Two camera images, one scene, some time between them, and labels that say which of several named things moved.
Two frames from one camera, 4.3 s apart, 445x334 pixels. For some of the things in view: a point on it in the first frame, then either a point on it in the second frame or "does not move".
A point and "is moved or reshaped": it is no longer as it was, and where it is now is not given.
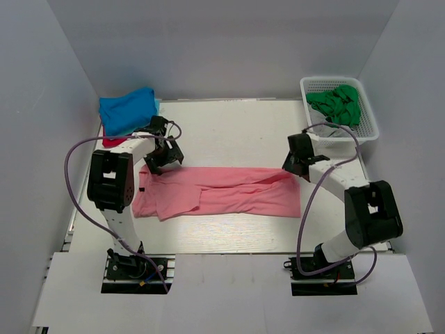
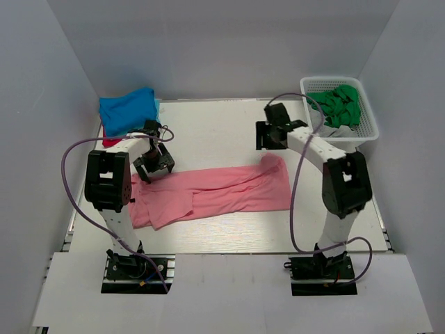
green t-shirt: [341, 106] does not move
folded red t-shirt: [110, 142] does not move
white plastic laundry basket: [338, 100] does not move
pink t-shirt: [238, 191] is moved or reshaped
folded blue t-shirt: [128, 114] does not move
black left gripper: [173, 154] to [165, 161]
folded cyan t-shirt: [157, 106] does not move
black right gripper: [288, 166] to [262, 128]
